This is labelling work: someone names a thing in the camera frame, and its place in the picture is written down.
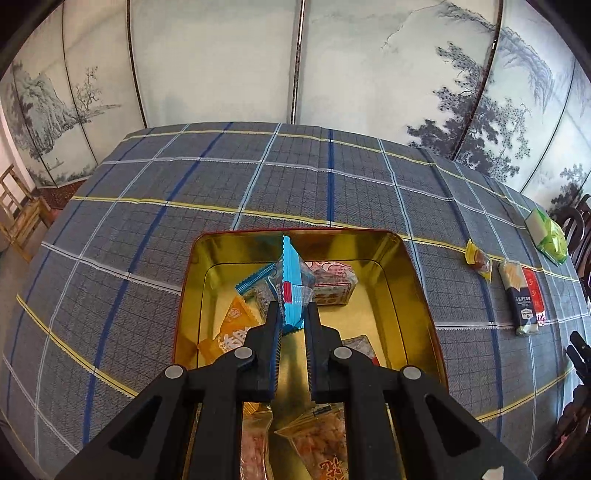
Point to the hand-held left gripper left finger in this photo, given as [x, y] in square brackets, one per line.
[273, 350]

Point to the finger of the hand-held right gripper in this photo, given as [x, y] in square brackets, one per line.
[581, 353]

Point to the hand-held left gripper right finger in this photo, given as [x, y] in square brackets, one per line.
[314, 355]

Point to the blue snack packet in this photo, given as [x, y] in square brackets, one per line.
[292, 277]

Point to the gold metal tin tray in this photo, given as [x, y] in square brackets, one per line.
[374, 258]

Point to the clear packet with red print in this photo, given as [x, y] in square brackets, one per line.
[362, 347]

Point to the clear packet with blue edge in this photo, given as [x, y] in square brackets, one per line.
[257, 290]

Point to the dark wooden chair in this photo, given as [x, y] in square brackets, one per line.
[572, 415]
[581, 226]

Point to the pink and white snack packet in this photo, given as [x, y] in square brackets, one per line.
[334, 284]

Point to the navy and white cracker packet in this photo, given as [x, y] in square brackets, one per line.
[519, 300]

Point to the orange and red snack packet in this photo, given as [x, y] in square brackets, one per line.
[318, 443]

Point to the green snack packet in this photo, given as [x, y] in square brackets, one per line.
[549, 235]

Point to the yellow candy packet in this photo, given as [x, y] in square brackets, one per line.
[478, 261]

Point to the grey plaid tablecloth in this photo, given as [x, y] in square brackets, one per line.
[138, 230]

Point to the light wooden chair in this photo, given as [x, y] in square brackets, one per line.
[21, 212]

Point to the ink painting folding screen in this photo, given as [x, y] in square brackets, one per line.
[207, 60]

